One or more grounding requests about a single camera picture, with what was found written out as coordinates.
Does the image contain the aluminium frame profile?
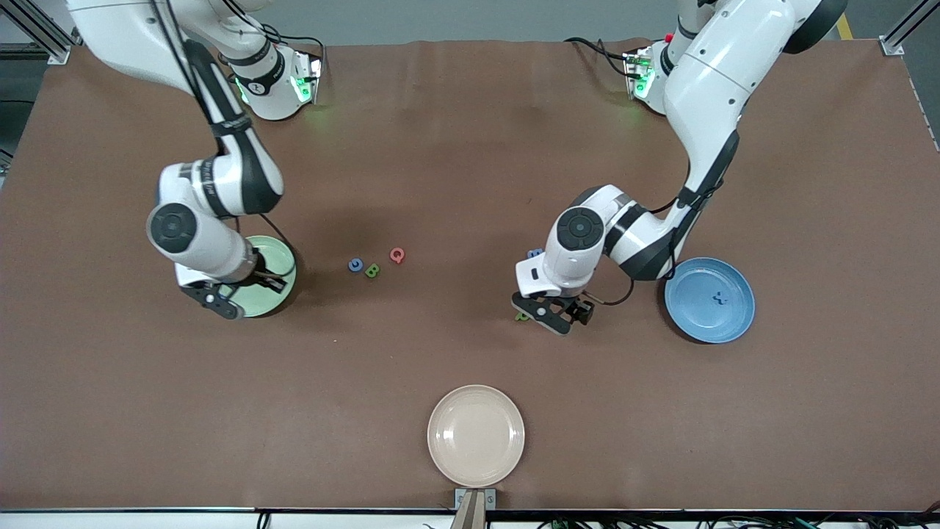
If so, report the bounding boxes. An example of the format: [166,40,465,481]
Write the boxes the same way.
[880,0,940,57]
[0,0,82,65]

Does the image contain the black base cable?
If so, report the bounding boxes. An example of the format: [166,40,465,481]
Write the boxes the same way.
[564,37,634,78]
[257,28,328,74]

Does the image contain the green plastic plate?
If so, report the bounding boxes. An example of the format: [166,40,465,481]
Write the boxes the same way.
[223,235,297,318]

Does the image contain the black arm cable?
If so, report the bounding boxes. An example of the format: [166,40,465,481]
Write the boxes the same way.
[586,129,741,308]
[151,0,296,258]

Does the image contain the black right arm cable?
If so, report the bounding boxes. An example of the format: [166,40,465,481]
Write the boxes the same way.
[151,0,296,258]

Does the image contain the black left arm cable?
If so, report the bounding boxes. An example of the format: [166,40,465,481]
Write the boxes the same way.
[586,129,741,308]

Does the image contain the brown table mat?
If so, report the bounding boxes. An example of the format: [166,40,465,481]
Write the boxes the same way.
[0,38,940,513]

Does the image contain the blue plastic plate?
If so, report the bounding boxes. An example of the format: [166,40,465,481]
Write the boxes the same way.
[665,257,756,345]

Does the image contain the cream plastic plate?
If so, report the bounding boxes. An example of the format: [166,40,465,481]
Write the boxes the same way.
[427,384,526,488]

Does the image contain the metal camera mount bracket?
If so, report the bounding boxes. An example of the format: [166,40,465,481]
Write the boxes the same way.
[454,488,497,529]

